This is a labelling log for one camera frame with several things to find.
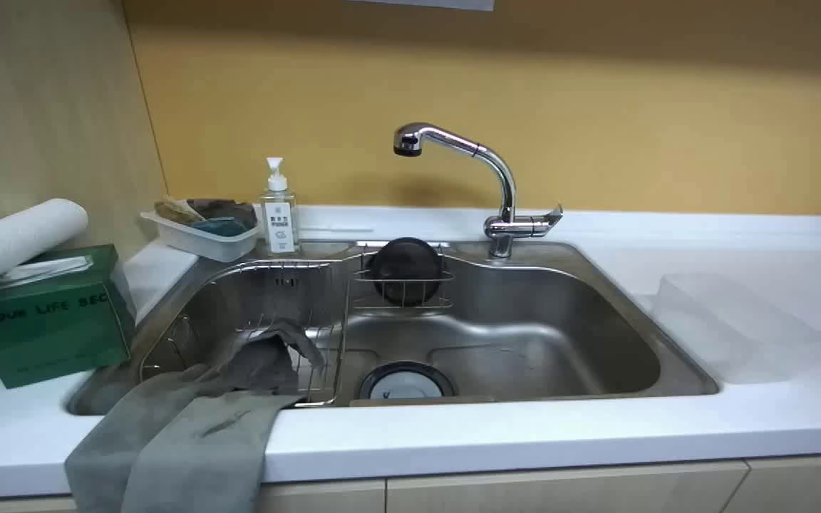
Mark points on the wide beige cabinet door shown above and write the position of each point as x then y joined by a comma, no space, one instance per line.
562,490

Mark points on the stainless steel kitchen sink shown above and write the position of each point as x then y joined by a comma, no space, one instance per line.
525,332

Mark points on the chrome sink faucet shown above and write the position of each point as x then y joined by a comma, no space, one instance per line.
507,186

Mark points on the narrow beige cabinet door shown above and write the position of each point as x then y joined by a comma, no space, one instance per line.
326,500

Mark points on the white soap pump bottle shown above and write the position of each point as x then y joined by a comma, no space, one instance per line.
282,223

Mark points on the white plastic sponge tray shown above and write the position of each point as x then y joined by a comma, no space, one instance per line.
208,246

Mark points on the yellowish scrub sponge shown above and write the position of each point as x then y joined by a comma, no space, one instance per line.
178,211

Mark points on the green tissue box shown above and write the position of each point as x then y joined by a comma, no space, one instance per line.
49,327

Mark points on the black round sink stopper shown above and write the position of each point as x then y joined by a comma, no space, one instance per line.
406,272

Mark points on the gray dish cloth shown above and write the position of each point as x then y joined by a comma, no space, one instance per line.
183,444

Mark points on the white tissue sheet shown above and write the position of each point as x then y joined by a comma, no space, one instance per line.
42,272

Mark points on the teal sponge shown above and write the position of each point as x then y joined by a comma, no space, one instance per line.
225,225

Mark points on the white paper towel roll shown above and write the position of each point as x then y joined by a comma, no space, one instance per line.
12,242

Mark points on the dark scouring pad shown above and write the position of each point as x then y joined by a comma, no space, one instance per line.
228,209

